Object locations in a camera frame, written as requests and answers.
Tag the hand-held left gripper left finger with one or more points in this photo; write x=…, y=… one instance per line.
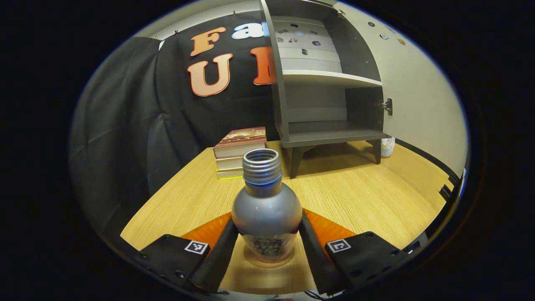
x=219, y=259

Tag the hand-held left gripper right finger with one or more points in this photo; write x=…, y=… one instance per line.
x=315, y=259

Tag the silver bottle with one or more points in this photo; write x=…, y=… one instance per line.
x=265, y=209

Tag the grey cabinet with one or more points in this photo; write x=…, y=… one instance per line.
x=326, y=136

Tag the beige cabinet door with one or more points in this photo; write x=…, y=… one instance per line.
x=418, y=104

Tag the metal door hinge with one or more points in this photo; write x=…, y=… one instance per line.
x=388, y=106

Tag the yellow edged book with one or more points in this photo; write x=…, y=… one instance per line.
x=229, y=174

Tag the plain thick book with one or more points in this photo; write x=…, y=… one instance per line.
x=230, y=163

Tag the brown cover book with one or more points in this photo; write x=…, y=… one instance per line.
x=244, y=137

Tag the white crumpled bag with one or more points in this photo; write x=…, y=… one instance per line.
x=388, y=147

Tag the black backdrop cloth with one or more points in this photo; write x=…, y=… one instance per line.
x=125, y=125

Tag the black table bracket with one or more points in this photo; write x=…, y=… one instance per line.
x=445, y=192

